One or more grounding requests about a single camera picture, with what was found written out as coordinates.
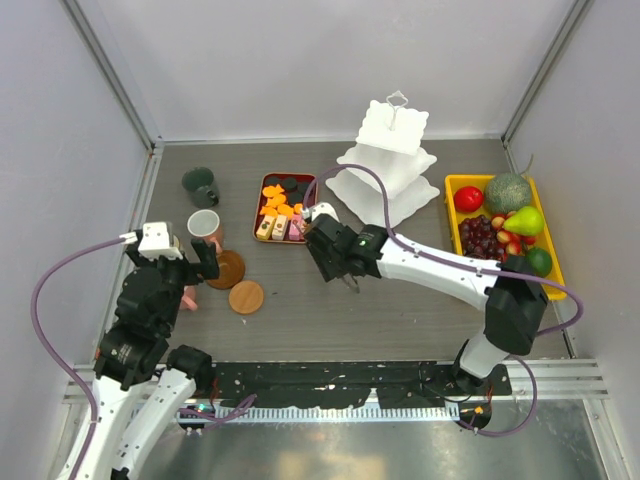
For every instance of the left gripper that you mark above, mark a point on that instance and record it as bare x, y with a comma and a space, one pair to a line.
205, 252

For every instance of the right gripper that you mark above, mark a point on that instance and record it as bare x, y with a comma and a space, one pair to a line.
328, 271

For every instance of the metal serving tongs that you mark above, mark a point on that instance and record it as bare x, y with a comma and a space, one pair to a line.
352, 285

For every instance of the pink cake slice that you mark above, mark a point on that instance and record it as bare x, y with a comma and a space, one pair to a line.
296, 226

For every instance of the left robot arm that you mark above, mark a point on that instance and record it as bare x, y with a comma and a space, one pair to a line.
139, 383

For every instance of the pink mug near arm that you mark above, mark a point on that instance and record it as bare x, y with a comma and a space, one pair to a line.
188, 300

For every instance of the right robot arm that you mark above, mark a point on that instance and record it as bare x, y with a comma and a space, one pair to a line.
508, 293

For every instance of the dark brown wooden saucer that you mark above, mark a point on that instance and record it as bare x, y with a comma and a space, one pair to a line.
231, 270

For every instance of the beige mug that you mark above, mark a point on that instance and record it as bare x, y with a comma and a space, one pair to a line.
176, 246

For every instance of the pink mug white inside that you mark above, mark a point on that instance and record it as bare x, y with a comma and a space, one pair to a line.
206, 224

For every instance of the cream cake slice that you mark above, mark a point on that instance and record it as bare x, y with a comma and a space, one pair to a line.
280, 228

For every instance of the light wooden coaster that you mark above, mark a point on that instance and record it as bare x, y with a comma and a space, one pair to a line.
246, 297

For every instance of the red dessert tray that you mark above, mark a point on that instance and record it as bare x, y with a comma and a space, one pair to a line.
313, 194

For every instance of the black round cookies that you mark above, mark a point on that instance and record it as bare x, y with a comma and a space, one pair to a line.
293, 186

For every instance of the orange fish cookies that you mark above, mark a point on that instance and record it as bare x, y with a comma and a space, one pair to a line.
278, 201

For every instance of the dark green mug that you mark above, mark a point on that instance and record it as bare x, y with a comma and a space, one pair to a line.
201, 187

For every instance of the white three-tier stand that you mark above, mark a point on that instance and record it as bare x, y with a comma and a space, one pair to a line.
381, 179

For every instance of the yellow fruit bin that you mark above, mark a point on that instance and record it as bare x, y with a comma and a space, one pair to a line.
454, 182

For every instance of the red apple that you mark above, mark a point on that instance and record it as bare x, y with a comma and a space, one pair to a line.
468, 199

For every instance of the purple grape bunch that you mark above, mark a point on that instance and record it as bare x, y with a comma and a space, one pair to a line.
478, 237

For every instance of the green melon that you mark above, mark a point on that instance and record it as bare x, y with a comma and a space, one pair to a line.
508, 192

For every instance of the red cherries cluster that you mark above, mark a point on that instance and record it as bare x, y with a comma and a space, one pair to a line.
512, 243

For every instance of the green pear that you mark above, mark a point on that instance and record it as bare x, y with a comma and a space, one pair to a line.
528, 221

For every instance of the green lime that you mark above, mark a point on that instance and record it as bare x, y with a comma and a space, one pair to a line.
540, 260

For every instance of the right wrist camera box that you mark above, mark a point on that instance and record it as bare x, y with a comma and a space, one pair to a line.
310, 213

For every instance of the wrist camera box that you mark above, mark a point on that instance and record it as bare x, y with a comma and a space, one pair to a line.
151, 241
310, 213

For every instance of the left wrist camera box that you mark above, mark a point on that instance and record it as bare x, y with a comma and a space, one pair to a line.
151, 241

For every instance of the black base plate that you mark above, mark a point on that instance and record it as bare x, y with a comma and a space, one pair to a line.
340, 385

